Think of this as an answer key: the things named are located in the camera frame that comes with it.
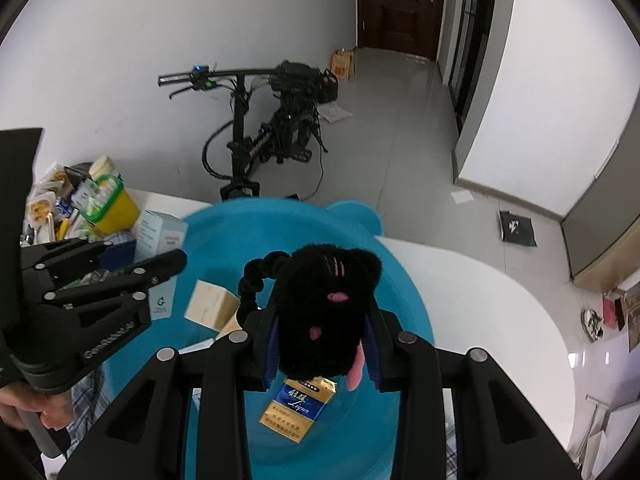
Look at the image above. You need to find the gold and blue cigarette pack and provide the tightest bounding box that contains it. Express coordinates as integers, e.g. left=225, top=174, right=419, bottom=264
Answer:
left=258, top=377, right=337, bottom=444

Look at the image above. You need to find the bunch of small sachets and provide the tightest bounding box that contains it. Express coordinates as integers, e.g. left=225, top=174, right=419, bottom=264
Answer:
left=72, top=177, right=116, bottom=211

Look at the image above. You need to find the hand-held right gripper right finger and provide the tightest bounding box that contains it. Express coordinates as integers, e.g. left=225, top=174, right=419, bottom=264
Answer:
left=362, top=307, right=583, bottom=480

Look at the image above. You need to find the black framed sliding door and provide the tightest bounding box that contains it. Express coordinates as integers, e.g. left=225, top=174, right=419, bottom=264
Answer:
left=447, top=0, right=498, bottom=136

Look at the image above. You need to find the light blue packet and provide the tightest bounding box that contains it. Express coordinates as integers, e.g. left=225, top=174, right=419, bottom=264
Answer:
left=177, top=337, right=221, bottom=357

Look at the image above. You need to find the pale teal tall box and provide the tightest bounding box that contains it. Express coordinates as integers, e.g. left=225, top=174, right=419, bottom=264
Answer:
left=134, top=210, right=190, bottom=321

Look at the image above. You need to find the black plush toy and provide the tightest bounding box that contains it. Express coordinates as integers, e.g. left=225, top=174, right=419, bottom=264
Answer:
left=237, top=244, right=385, bottom=392

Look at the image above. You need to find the person's left hand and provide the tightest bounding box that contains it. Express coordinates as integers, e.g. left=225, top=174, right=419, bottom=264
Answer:
left=0, top=380, right=73, bottom=433

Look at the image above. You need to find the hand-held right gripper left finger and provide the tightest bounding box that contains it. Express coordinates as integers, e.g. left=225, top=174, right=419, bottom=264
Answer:
left=57, top=307, right=281, bottom=480

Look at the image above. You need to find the blue plaid shirt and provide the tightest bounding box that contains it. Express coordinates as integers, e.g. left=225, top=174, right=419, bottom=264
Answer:
left=65, top=375, right=108, bottom=446

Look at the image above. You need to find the dark brown door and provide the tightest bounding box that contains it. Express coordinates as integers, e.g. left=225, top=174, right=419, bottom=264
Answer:
left=356, top=0, right=448, bottom=58

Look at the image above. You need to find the yellow container with green lid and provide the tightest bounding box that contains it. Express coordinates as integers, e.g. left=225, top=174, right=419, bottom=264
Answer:
left=80, top=174, right=141, bottom=237

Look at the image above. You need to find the snack bag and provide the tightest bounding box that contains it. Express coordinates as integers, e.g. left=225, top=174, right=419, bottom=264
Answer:
left=25, top=162, right=66, bottom=231

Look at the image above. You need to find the gold and grey refrigerator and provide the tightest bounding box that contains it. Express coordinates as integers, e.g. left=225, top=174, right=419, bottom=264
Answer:
left=560, top=130, right=640, bottom=281

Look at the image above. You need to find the cream cube box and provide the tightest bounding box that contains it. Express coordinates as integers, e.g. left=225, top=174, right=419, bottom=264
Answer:
left=184, top=280, right=242, bottom=333

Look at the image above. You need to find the grey sneaker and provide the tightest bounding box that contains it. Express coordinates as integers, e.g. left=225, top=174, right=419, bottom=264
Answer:
left=581, top=309, right=606, bottom=343

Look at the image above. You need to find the black electric scooter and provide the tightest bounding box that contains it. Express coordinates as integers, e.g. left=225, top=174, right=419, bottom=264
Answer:
left=158, top=60, right=340, bottom=203

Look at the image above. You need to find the brown paper bag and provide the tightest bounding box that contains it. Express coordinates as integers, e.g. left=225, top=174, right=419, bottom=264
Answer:
left=330, top=49, right=357, bottom=81

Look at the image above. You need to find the blue plastic basin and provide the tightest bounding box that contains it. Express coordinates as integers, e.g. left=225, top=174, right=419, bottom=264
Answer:
left=100, top=197, right=436, bottom=480

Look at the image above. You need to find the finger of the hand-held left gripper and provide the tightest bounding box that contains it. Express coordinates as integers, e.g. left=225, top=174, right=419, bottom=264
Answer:
left=42, top=249, right=188, bottom=307
left=20, top=237, right=137, bottom=283

